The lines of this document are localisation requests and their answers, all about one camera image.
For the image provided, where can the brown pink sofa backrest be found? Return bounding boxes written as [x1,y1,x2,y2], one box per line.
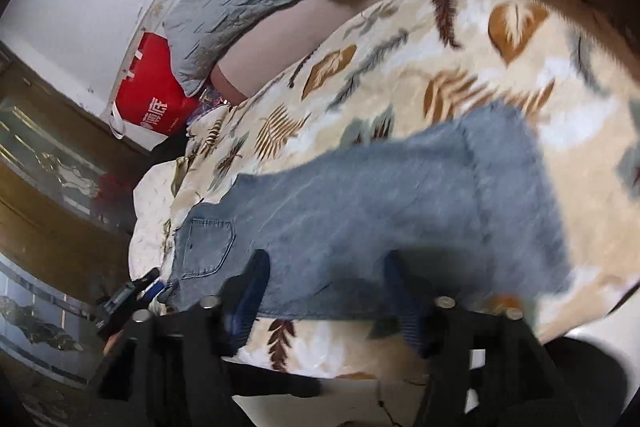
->
[209,0,476,105]

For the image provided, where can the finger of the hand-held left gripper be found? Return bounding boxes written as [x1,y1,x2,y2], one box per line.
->
[144,281,174,303]
[132,268,162,289]

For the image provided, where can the blue denim pants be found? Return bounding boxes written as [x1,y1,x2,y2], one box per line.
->
[172,99,573,324]

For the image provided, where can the grey quilted blanket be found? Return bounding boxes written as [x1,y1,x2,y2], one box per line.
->
[162,0,322,98]

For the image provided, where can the leaf print fleece blanket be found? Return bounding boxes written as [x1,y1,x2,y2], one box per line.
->
[169,0,640,382]

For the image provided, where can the wooden glass-door cabinet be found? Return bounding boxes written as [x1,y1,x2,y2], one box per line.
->
[0,44,153,390]

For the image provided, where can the red and white bag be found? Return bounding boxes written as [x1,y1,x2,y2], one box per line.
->
[109,32,207,152]

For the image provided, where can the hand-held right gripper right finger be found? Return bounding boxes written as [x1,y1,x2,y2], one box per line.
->
[386,255,586,427]

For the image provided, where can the colourful snack packet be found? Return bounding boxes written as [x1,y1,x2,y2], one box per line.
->
[197,86,228,108]

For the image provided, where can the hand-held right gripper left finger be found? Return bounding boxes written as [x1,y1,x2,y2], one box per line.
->
[97,249,322,427]

